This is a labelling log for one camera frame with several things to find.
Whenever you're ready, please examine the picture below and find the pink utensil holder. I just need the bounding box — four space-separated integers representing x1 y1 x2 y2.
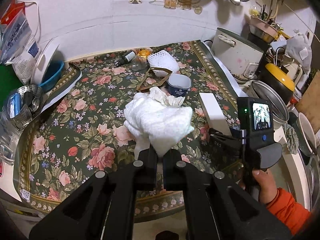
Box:
249 17 278 43

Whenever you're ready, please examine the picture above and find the white foam fruit net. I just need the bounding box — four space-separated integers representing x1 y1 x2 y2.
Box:
147 50 180 74

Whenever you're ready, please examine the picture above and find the person right hand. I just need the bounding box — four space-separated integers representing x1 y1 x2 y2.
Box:
252 169 278 204

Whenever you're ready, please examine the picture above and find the wooden cutting board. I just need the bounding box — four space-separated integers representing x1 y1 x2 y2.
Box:
296 70 320 134

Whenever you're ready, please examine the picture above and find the stainless steel pot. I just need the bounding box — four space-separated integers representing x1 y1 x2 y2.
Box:
246 80 289 130

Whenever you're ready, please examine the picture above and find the white bowl in sink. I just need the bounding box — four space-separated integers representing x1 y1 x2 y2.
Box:
297 112 317 155

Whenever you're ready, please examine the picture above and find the blue bowl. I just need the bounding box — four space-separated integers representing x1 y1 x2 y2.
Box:
39 61 65 93

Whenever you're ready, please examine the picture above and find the blue paper cup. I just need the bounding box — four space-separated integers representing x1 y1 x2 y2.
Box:
167 73 191 97

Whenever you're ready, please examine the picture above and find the floral green table mat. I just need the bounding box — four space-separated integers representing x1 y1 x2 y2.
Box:
13 40 242 214

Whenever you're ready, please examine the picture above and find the orange peel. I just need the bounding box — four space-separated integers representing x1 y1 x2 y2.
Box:
137 48 152 59

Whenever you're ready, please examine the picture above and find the white thermos jug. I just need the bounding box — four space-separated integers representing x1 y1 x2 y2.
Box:
282 57 303 85

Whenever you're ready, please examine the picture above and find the white blue plastic bag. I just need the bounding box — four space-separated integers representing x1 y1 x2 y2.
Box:
1 0 41 85

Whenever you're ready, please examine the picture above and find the brown cardboard piece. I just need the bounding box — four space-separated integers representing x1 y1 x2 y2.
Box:
136 67 172 93

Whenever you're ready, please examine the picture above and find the dark small glass bottle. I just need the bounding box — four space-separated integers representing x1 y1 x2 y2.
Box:
116 50 136 67

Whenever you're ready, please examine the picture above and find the yellow lid black pot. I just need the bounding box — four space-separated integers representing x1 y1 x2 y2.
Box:
258 63 295 105

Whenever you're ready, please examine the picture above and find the grey dish rag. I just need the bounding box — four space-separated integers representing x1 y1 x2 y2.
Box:
282 123 299 154

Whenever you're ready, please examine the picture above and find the grey hanging cloth bag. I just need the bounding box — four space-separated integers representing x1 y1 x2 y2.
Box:
285 33 312 75

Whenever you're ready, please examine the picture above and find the orange sleeve forearm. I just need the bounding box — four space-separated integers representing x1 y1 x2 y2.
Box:
266 188 311 235

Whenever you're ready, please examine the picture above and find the white rice cooker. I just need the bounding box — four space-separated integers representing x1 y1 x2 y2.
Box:
212 28 264 82

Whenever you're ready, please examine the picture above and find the steel steamer basket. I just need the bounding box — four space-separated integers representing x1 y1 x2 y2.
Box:
2 85 44 131

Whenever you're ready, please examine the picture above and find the white rectangular box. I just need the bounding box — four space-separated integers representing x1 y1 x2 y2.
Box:
199 93 231 135

